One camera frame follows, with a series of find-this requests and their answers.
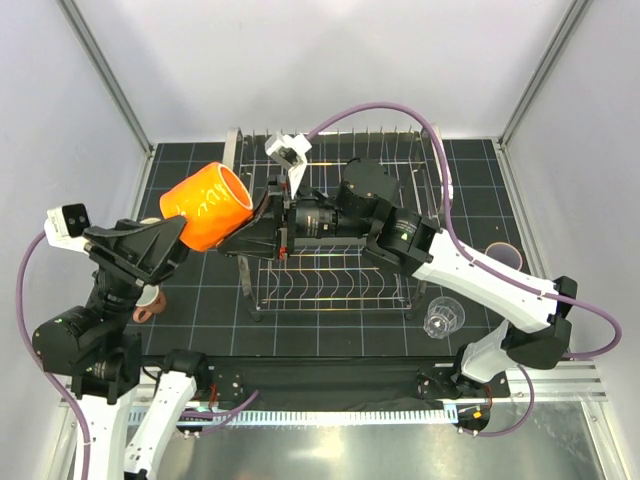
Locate purple cable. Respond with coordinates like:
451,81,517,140
305,102,624,359
14,229,96,451

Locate black grid mat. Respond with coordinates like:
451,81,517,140
127,139,530,357

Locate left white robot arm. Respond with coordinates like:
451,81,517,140
32,212,212,479

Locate orange mug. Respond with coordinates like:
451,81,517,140
159,162,253,252

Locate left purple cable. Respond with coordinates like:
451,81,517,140
14,229,96,451

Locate aluminium frame post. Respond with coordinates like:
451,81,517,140
56,0,153,157
498,0,592,150

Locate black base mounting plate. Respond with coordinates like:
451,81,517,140
208,356,453,412

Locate pink mug with purple interior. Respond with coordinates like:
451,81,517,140
485,242,524,271

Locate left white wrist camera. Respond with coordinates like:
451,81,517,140
44,203,91,252

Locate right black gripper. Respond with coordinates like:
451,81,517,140
217,176,373,262

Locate steel two-tier dish rack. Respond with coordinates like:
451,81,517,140
233,130,444,322

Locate left aluminium frame post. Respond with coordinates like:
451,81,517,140
56,0,153,157

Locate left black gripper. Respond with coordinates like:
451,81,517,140
84,208,201,337

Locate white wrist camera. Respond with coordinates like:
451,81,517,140
265,132,312,199
44,203,91,252

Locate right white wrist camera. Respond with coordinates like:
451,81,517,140
265,132,312,199

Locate salmon pink patterned cup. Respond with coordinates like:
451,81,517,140
132,285,167,323

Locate white slotted cable duct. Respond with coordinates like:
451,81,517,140
127,407,459,426

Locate clear faceted glass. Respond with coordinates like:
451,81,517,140
423,296,466,340

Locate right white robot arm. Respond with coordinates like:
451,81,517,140
218,158,577,396

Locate right aluminium frame post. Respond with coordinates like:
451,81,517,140
498,0,592,150

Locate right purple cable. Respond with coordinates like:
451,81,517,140
305,102,624,359

